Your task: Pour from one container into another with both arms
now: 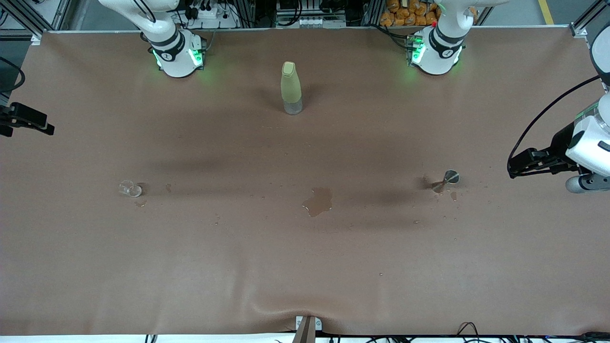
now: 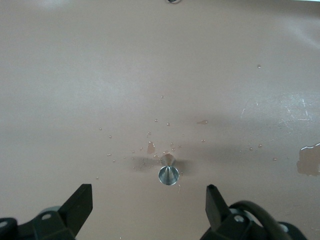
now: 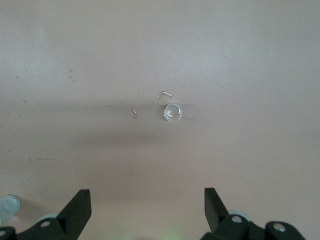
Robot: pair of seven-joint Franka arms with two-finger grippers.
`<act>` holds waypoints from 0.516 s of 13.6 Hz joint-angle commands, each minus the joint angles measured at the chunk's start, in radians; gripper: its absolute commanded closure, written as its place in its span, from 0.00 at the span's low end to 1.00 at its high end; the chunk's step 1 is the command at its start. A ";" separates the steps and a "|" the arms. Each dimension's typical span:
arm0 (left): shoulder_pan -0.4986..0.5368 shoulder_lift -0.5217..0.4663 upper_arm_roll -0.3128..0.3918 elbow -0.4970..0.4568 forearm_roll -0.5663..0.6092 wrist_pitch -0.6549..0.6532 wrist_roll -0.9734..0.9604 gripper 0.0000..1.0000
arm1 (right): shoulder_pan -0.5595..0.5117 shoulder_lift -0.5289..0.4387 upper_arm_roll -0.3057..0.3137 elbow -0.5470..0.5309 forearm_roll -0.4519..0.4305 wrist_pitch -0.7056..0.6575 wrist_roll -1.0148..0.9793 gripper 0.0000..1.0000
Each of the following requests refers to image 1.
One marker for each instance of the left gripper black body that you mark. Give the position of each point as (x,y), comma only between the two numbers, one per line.
(560,143)

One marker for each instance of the steel jigger measuring cup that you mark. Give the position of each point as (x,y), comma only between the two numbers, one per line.
(452,177)

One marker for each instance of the clear glass shaker cup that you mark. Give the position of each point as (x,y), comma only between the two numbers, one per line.
(131,189)

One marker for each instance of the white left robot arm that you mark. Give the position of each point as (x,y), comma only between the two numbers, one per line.
(438,55)

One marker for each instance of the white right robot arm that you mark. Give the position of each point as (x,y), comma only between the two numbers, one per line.
(176,59)

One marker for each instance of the orange packets pile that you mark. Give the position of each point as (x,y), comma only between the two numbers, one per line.
(405,14)

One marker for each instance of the spilled liquid puddle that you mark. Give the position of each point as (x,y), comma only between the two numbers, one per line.
(318,202)

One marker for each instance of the white power strip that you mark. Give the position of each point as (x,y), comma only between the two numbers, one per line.
(209,14)

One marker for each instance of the brown table mat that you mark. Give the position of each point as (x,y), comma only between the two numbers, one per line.
(305,262)

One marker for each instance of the green frosted bottle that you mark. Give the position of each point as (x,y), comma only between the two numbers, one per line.
(291,85)

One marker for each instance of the metal pole with bracket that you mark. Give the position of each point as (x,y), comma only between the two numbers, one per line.
(307,331)

